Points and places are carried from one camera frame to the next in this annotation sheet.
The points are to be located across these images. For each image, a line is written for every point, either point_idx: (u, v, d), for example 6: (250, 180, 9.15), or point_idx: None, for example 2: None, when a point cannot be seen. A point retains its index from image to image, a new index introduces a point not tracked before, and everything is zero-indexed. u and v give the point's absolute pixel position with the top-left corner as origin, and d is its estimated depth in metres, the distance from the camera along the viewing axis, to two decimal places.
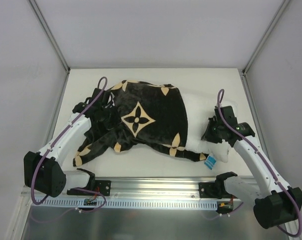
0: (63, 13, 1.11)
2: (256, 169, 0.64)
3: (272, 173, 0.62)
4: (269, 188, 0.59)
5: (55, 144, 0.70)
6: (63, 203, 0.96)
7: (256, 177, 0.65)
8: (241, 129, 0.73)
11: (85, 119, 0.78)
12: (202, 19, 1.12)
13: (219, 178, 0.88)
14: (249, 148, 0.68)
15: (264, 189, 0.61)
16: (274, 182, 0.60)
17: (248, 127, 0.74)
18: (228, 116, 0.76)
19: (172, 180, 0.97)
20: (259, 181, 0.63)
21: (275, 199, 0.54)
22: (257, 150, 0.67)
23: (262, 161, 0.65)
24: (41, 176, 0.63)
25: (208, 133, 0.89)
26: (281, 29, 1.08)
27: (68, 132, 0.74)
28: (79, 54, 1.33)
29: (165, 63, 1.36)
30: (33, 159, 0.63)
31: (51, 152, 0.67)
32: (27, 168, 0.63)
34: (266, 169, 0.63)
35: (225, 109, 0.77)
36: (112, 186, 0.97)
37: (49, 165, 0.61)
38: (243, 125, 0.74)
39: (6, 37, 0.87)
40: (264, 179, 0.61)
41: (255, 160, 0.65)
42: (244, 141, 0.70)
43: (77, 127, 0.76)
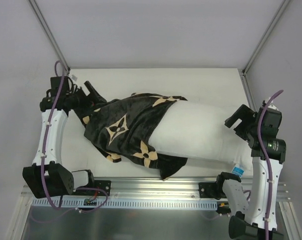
0: (63, 12, 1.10)
2: (255, 195, 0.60)
3: (267, 208, 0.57)
4: (253, 218, 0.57)
5: (46, 149, 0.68)
6: (63, 203, 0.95)
7: (251, 199, 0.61)
8: (272, 148, 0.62)
11: (59, 112, 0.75)
12: (202, 19, 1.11)
13: (221, 175, 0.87)
14: (264, 173, 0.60)
15: (249, 215, 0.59)
16: (263, 217, 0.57)
17: (282, 148, 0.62)
18: (269, 124, 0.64)
19: (170, 179, 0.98)
20: (251, 205, 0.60)
21: (251, 229, 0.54)
22: (271, 180, 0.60)
23: (267, 192, 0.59)
24: (51, 183, 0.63)
25: (239, 128, 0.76)
26: (281, 30, 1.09)
27: (51, 132, 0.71)
28: (78, 55, 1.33)
29: (164, 63, 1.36)
30: (35, 173, 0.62)
31: (48, 157, 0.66)
32: (34, 182, 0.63)
34: (265, 201, 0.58)
35: (272, 116, 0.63)
36: (112, 187, 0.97)
37: (54, 168, 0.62)
38: (278, 143, 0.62)
39: (5, 38, 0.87)
40: (255, 209, 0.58)
41: (262, 187, 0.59)
42: (265, 162, 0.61)
43: (56, 123, 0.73)
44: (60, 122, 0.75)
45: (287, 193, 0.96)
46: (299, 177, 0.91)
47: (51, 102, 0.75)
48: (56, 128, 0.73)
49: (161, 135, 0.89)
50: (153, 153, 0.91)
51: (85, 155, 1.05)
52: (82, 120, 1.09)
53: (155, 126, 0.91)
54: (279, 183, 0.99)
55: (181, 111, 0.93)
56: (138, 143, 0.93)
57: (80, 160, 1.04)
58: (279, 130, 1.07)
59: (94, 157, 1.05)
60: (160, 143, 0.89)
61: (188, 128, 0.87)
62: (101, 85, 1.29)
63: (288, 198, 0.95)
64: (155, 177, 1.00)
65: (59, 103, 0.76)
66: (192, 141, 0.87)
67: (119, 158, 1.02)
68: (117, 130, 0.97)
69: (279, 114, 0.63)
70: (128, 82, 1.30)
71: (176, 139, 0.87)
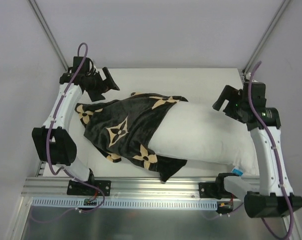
0: (63, 12, 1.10)
2: (264, 166, 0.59)
3: (279, 174, 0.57)
4: (269, 188, 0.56)
5: (56, 115, 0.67)
6: (64, 203, 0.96)
7: (261, 171, 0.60)
8: (267, 116, 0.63)
11: (76, 87, 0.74)
12: (202, 19, 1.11)
13: (219, 176, 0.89)
14: (267, 141, 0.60)
15: (264, 186, 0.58)
16: (278, 185, 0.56)
17: (275, 114, 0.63)
18: (257, 96, 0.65)
19: (171, 180, 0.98)
20: (262, 177, 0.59)
21: (271, 200, 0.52)
22: (275, 147, 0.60)
23: (275, 159, 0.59)
24: (55, 148, 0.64)
25: (228, 107, 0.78)
26: (281, 30, 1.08)
27: (64, 101, 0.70)
28: (78, 55, 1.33)
29: (164, 63, 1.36)
30: (42, 133, 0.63)
31: (57, 122, 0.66)
32: (39, 142, 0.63)
34: (275, 168, 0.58)
35: (257, 87, 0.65)
36: (112, 187, 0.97)
37: (60, 132, 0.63)
38: (271, 111, 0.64)
39: (5, 38, 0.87)
40: (268, 178, 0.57)
41: (268, 156, 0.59)
42: (265, 130, 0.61)
43: (71, 95, 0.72)
44: (75, 96, 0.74)
45: None
46: (299, 176, 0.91)
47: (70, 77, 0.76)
48: (71, 99, 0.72)
49: (161, 138, 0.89)
50: (153, 156, 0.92)
51: (85, 155, 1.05)
52: (82, 120, 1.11)
53: (154, 130, 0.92)
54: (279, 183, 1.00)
55: (181, 115, 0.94)
56: (137, 146, 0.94)
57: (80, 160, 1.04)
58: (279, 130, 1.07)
59: (94, 157, 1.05)
60: (160, 146, 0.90)
61: (187, 132, 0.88)
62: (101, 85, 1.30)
63: None
64: (155, 177, 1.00)
65: (77, 80, 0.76)
66: (190, 143, 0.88)
67: (120, 158, 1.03)
68: (119, 133, 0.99)
69: (262, 84, 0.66)
70: (129, 82, 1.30)
71: (176, 142, 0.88)
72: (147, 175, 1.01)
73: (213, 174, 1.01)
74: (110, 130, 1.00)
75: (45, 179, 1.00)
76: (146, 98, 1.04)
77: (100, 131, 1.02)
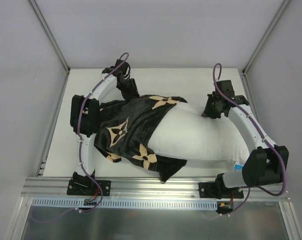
0: (63, 12, 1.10)
2: (246, 130, 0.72)
3: (259, 133, 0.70)
4: (255, 144, 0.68)
5: (94, 91, 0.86)
6: (63, 203, 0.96)
7: (246, 137, 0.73)
8: (236, 99, 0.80)
11: (114, 78, 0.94)
12: (202, 18, 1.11)
13: (219, 178, 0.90)
14: (241, 114, 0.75)
15: (252, 146, 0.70)
16: (261, 140, 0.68)
17: (242, 98, 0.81)
18: (226, 89, 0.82)
19: (171, 180, 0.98)
20: (248, 140, 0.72)
21: (259, 153, 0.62)
22: (248, 115, 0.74)
23: (252, 124, 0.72)
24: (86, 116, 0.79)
25: (207, 108, 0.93)
26: (280, 30, 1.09)
27: (103, 84, 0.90)
28: (78, 55, 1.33)
29: (164, 63, 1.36)
30: (80, 101, 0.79)
31: (93, 96, 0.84)
32: (76, 107, 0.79)
34: (255, 129, 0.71)
35: (224, 82, 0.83)
36: (112, 187, 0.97)
37: (94, 103, 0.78)
38: (239, 97, 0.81)
39: (5, 38, 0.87)
40: (252, 138, 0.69)
41: (246, 122, 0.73)
42: (237, 108, 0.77)
43: (108, 81, 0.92)
44: (111, 83, 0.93)
45: (287, 193, 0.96)
46: (299, 176, 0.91)
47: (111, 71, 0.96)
48: (108, 84, 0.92)
49: (160, 138, 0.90)
50: (152, 155, 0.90)
51: None
52: None
53: (153, 129, 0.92)
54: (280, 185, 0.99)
55: (180, 115, 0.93)
56: (137, 146, 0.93)
57: None
58: (279, 130, 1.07)
59: (95, 157, 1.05)
60: (159, 145, 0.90)
61: (186, 131, 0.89)
62: None
63: (288, 198, 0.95)
64: (155, 177, 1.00)
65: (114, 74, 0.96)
66: (190, 142, 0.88)
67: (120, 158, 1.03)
68: (120, 133, 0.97)
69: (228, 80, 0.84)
70: None
71: (175, 142, 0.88)
72: (146, 176, 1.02)
73: (213, 174, 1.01)
74: (110, 130, 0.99)
75: (45, 180, 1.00)
76: (145, 99, 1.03)
77: (100, 131, 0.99)
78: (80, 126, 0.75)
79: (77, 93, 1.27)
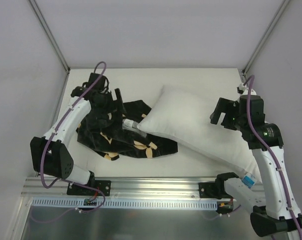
0: (63, 12, 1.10)
2: (271, 188, 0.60)
3: (286, 197, 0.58)
4: (278, 211, 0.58)
5: (59, 128, 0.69)
6: (63, 203, 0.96)
7: (267, 192, 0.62)
8: (269, 135, 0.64)
11: (84, 102, 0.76)
12: (202, 19, 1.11)
13: (219, 178, 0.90)
14: (271, 163, 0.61)
15: (272, 209, 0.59)
16: (286, 207, 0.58)
17: (276, 131, 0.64)
18: (255, 112, 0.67)
19: (171, 180, 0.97)
20: (269, 198, 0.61)
21: (281, 225, 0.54)
22: (279, 168, 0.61)
23: (280, 181, 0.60)
24: (50, 161, 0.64)
25: (226, 122, 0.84)
26: (280, 29, 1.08)
27: (70, 115, 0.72)
28: (78, 55, 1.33)
29: (164, 63, 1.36)
30: (40, 143, 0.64)
31: (57, 135, 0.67)
32: (36, 151, 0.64)
34: (281, 191, 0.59)
35: (255, 103, 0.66)
36: (112, 187, 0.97)
37: (57, 145, 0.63)
38: (272, 129, 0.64)
39: (5, 38, 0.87)
40: (276, 202, 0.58)
41: (273, 178, 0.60)
42: (268, 152, 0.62)
43: (78, 110, 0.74)
44: (83, 110, 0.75)
45: None
46: (299, 176, 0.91)
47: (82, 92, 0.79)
48: (77, 114, 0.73)
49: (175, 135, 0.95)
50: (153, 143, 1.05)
51: (85, 155, 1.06)
52: None
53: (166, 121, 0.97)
54: None
55: (182, 117, 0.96)
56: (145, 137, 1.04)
57: (80, 160, 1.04)
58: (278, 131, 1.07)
59: (94, 157, 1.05)
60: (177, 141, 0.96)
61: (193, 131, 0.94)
62: None
63: None
64: (155, 177, 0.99)
65: (88, 95, 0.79)
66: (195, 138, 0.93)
67: (117, 156, 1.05)
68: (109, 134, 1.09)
69: (261, 100, 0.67)
70: (128, 82, 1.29)
71: (189, 136, 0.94)
72: (146, 176, 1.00)
73: (213, 174, 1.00)
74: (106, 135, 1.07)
75: (45, 179, 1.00)
76: None
77: (97, 136, 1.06)
78: (43, 180, 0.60)
79: None
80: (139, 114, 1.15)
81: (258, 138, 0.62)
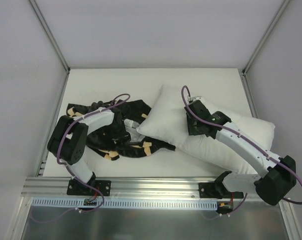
0: (63, 11, 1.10)
2: (245, 152, 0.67)
3: (260, 150, 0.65)
4: (264, 165, 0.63)
5: (85, 117, 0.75)
6: (63, 203, 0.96)
7: (247, 158, 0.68)
8: (217, 119, 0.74)
11: (111, 114, 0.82)
12: (202, 18, 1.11)
13: (217, 182, 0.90)
14: (232, 135, 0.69)
15: (259, 167, 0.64)
16: (266, 158, 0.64)
17: (222, 115, 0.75)
18: (199, 110, 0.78)
19: (171, 180, 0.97)
20: (252, 161, 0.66)
21: (272, 175, 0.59)
22: (239, 134, 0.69)
23: (247, 142, 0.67)
24: (67, 143, 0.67)
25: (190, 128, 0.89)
26: (280, 30, 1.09)
27: (96, 115, 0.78)
28: (78, 55, 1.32)
29: (164, 63, 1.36)
30: (66, 123, 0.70)
31: (83, 121, 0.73)
32: (60, 129, 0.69)
34: (254, 148, 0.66)
35: (195, 104, 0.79)
36: (112, 187, 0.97)
37: (81, 128, 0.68)
38: (217, 115, 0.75)
39: (5, 38, 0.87)
40: (256, 159, 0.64)
41: (240, 143, 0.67)
42: (224, 129, 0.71)
43: (104, 115, 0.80)
44: (105, 119, 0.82)
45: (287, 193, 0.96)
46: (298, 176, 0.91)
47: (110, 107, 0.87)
48: (102, 117, 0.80)
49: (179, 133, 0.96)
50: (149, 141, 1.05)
51: (85, 155, 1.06)
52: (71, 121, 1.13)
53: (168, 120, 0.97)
54: None
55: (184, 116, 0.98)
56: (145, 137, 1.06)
57: None
58: (278, 131, 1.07)
59: (94, 157, 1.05)
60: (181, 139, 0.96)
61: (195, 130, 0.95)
62: (101, 85, 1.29)
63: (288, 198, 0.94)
64: (155, 177, 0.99)
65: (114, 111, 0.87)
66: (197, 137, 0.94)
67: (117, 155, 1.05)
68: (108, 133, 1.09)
69: (197, 100, 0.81)
70: (128, 82, 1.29)
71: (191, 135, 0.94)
72: (147, 176, 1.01)
73: (213, 174, 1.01)
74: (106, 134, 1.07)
75: (45, 179, 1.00)
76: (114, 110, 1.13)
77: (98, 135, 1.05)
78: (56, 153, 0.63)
79: (77, 93, 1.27)
80: (138, 114, 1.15)
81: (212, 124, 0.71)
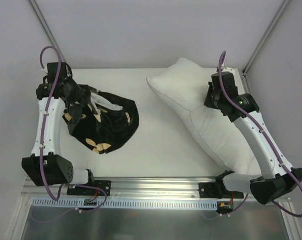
0: (62, 11, 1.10)
2: (259, 150, 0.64)
3: (276, 155, 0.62)
4: (273, 171, 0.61)
5: (44, 139, 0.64)
6: (64, 203, 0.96)
7: (258, 156, 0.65)
8: (244, 103, 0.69)
11: (57, 101, 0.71)
12: (202, 18, 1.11)
13: (218, 180, 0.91)
14: (253, 127, 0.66)
15: (267, 170, 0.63)
16: (278, 165, 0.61)
17: (251, 100, 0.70)
18: (228, 86, 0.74)
19: (171, 180, 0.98)
20: (262, 161, 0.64)
21: (277, 183, 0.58)
22: (262, 130, 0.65)
23: (266, 141, 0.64)
24: (51, 173, 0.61)
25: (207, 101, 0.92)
26: (280, 29, 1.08)
27: (49, 122, 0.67)
28: (77, 55, 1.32)
29: (164, 63, 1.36)
30: (34, 164, 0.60)
31: (46, 148, 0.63)
32: (32, 172, 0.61)
34: (270, 150, 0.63)
35: (227, 78, 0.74)
36: (112, 187, 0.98)
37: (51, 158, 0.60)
38: (247, 99, 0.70)
39: (5, 38, 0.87)
40: (269, 162, 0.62)
41: (259, 139, 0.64)
42: (248, 118, 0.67)
43: (53, 112, 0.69)
44: (58, 111, 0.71)
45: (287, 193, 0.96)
46: None
47: (47, 90, 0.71)
48: (55, 117, 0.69)
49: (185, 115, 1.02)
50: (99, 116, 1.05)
51: (84, 155, 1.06)
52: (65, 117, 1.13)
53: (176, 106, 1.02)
54: None
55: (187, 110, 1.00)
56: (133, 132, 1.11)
57: (80, 160, 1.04)
58: (278, 131, 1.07)
59: (94, 157, 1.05)
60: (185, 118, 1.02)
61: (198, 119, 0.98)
62: (101, 85, 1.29)
63: (288, 199, 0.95)
64: (156, 177, 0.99)
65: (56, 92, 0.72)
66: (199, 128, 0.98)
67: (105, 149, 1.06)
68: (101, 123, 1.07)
69: (230, 75, 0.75)
70: (128, 82, 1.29)
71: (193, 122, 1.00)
72: (147, 175, 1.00)
73: (213, 174, 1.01)
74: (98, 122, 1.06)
75: None
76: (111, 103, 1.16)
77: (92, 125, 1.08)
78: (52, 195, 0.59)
79: None
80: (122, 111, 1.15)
81: (237, 107, 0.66)
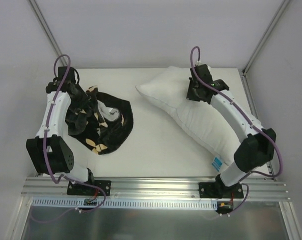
0: (63, 11, 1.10)
2: (233, 120, 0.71)
3: (247, 119, 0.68)
4: (245, 132, 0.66)
5: (49, 124, 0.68)
6: (63, 203, 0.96)
7: (235, 127, 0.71)
8: (216, 86, 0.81)
11: (64, 94, 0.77)
12: (202, 18, 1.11)
13: (218, 180, 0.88)
14: (225, 102, 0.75)
15: (242, 135, 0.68)
16: (249, 126, 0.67)
17: (222, 83, 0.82)
18: (203, 74, 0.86)
19: (171, 180, 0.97)
20: (238, 130, 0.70)
21: (250, 141, 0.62)
22: (231, 102, 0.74)
23: (237, 110, 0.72)
24: (54, 157, 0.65)
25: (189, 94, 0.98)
26: (280, 29, 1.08)
27: (55, 110, 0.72)
28: (77, 55, 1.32)
29: (164, 63, 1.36)
30: (37, 144, 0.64)
31: (50, 131, 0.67)
32: (37, 154, 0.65)
34: (242, 118, 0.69)
35: (201, 68, 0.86)
36: (112, 187, 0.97)
37: (55, 140, 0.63)
38: (218, 82, 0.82)
39: (5, 38, 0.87)
40: (240, 126, 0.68)
41: (231, 111, 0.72)
42: (219, 95, 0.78)
43: (60, 103, 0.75)
44: (64, 104, 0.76)
45: (287, 192, 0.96)
46: (298, 176, 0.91)
47: (56, 86, 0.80)
48: (60, 107, 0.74)
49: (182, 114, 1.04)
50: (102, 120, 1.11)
51: (84, 155, 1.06)
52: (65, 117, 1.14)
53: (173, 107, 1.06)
54: (279, 183, 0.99)
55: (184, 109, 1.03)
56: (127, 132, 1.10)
57: (80, 160, 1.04)
58: (278, 131, 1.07)
59: (94, 157, 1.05)
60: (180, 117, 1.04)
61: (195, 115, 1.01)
62: (101, 85, 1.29)
63: (288, 198, 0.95)
64: (156, 177, 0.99)
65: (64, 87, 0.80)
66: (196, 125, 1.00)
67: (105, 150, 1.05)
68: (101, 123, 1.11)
69: (204, 65, 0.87)
70: (128, 82, 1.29)
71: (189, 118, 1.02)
72: (147, 175, 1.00)
73: (213, 174, 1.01)
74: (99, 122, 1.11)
75: (45, 179, 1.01)
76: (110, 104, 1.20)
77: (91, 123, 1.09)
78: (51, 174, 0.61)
79: None
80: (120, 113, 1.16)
81: (209, 88, 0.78)
